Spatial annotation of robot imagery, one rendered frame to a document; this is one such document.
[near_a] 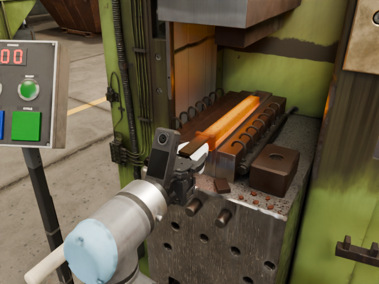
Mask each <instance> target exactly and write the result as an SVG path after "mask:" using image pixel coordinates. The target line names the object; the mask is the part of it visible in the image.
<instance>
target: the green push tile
mask: <svg viewBox="0 0 379 284"><path fill-rule="evenodd" d="M41 119H42V113H41V112H18V111H13V112H12V130H11V140H22V141H41Z"/></svg>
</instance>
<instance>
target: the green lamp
mask: <svg viewBox="0 0 379 284"><path fill-rule="evenodd" d="M36 91H37V88H36V85H35V84H34V83H33V82H31V81H26V82H24V83H23V84H22V85H21V87H20V92H21V94H22V95H23V96H24V97H25V98H31V97H33V96H34V95H35V94H36Z"/></svg>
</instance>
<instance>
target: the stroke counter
mask: <svg viewBox="0 0 379 284"><path fill-rule="evenodd" d="M3 51H8V50H3ZM3 51H2V54H1V62H2V63H7V62H9V57H8V56H9V51H8V55H3ZM16 51H21V50H16ZM16 51H15V52H14V56H15V57H14V62H15V63H20V62H21V61H22V57H21V56H22V51H21V54H20V56H16ZM3 57H7V61H3ZM16 57H20V62H16V61H15V60H16Z"/></svg>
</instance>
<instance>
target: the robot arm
mask: <svg viewBox="0 0 379 284"><path fill-rule="evenodd" d="M179 141H180V132H178V131H176V130H171V129H168V128H163V127H159V128H156V131H155V135H154V139H153V144H152V149H151V153H150V157H149V162H148V167H147V172H146V176H145V179H143V180H139V179H138V180H133V181H132V182H130V183H129V184H128V185H127V186H125V187H124V188H123V189H122V190H120V191H119V192H118V193H117V194H116V195H115V196H114V197H113V198H111V199H110V200H109V201H108V202H107V203H105V204H104V205H103V206H102V207H101V208H99V209H98V210H97V211H95V212H94V213H93V214H92V215H91V216H89V217H88V218H87V219H86V220H83V221H81V222H80V223H79V224H78V225H77V226H76V227H75V229H74V230H73V231H71V232H70V233H69V234H68V235H67V237H66V239H65V241H64V245H63V251H64V257H65V259H66V261H67V262H68V263H69V265H68V266H69V267H70V269H71V271H72V272H73V273H74V274H75V275H76V276H77V277H78V278H79V279H80V280H81V281H82V282H84V283H86V284H158V283H156V282H155V281H153V280H151V279H150V278H148V277H147V276H145V275H144V274H143V273H141V272H140V270H139V263H138V253H137V248H138V246H139V245H140V244H141V243H142V242H143V241H144V240H145V239H146V238H147V237H148V236H149V235H150V233H151V232H152V231H153V230H154V229H155V227H157V226H158V224H159V223H160V222H161V221H162V220H163V219H164V218H165V216H166V214H167V212H168V206H169V205H170V204H172V205H179V206H182V207H183V206H184V205H185V204H186V203H187V202H188V201H189V200H190V199H191V198H192V196H193V195H194V194H195V192H196V178H195V177H193V173H194V174H195V173H196V172H198V173H199V174H202V172H203V170H204V167H205V160H206V158H207V156H208V151H209V147H208V144H207V143H205V144H204V145H203V146H202V147H201V148H199V149H198V150H197V151H196V152H194V154H193V155H191V156H190V157H188V158H187V159H186V158H183V157H182V155H181V154H179V153H178V151H179V150H180V149H181V148H183V147H184V146H185V145H186V144H188V143H189V142H187V143H183V144H181V145H179ZM191 190H192V194H191V195H190V196H189V197H188V199H187V195H188V194H189V192H190V191H191ZM175 201H176V202H175ZM180 202H181V203H180Z"/></svg>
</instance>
